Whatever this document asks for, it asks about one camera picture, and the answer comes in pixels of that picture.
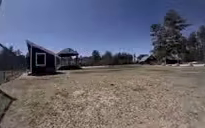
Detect dark red shed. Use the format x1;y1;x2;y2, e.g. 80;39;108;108
25;39;62;76

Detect tall pine trees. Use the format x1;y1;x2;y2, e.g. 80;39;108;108
149;8;205;65

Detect dry brown grass field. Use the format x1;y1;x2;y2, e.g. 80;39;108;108
0;63;205;128

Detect distant row of trees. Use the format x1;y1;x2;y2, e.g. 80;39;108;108
79;49;136;66

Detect building with sloped roof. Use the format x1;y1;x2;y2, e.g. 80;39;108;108
136;53;159;66

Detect gazebo with pitched roof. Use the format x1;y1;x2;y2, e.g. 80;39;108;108
56;47;82;71

